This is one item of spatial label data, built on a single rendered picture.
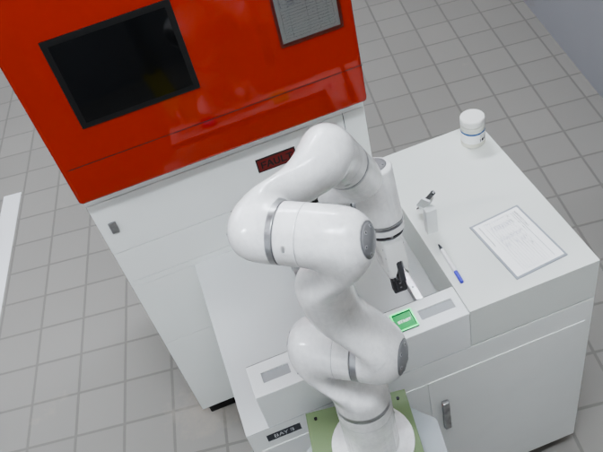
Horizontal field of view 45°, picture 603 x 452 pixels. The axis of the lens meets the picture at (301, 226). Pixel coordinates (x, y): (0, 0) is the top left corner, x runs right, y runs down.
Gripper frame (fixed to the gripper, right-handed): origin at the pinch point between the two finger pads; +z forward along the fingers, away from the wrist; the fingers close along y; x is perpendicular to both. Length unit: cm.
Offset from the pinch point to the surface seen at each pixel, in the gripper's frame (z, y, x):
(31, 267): 72, -198, -131
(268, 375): 15.4, -4.0, -35.2
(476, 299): 15.0, -1.4, 18.0
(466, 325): 20.1, 0.1, 13.9
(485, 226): 10.5, -21.1, 31.3
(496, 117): 75, -181, 113
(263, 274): 20, -49, -27
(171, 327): 40, -68, -61
